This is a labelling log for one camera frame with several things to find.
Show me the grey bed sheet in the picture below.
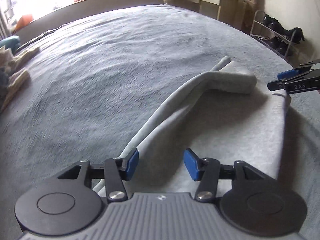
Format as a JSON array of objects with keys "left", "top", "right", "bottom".
[{"left": 1, "top": 5, "right": 319, "bottom": 239}]

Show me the metal shoe rack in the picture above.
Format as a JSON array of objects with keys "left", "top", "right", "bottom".
[{"left": 249, "top": 10, "right": 305, "bottom": 59}]

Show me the beige checked garment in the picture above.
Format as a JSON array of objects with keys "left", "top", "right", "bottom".
[{"left": 1, "top": 46, "right": 40, "bottom": 112}]

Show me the white desk with drawers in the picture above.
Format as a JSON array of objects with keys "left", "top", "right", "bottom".
[{"left": 175, "top": 0, "right": 248, "bottom": 30}]

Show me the grey sweatshirt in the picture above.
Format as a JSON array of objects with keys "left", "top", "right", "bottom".
[{"left": 97, "top": 55, "right": 290, "bottom": 192}]

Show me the teal blue duvet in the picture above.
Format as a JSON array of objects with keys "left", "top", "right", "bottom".
[{"left": 0, "top": 35, "right": 21, "bottom": 54}]

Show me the orange bag on sill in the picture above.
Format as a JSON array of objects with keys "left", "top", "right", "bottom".
[{"left": 15, "top": 15, "right": 34, "bottom": 32}]

